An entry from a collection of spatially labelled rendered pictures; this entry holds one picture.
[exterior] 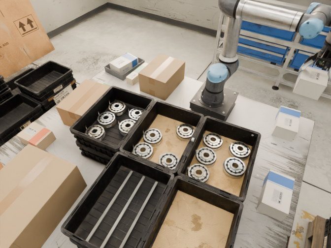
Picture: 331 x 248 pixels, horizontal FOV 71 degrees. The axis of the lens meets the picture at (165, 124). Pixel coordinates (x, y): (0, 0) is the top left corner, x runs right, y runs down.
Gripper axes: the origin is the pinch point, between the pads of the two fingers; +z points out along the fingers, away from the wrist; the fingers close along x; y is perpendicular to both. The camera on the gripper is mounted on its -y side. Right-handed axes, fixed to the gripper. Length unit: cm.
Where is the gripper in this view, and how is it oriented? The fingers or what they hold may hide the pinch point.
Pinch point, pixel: (313, 76)
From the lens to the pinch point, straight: 145.0
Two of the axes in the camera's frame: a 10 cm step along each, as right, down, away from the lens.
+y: -5.1, 6.4, -5.7
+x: 8.6, 3.8, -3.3
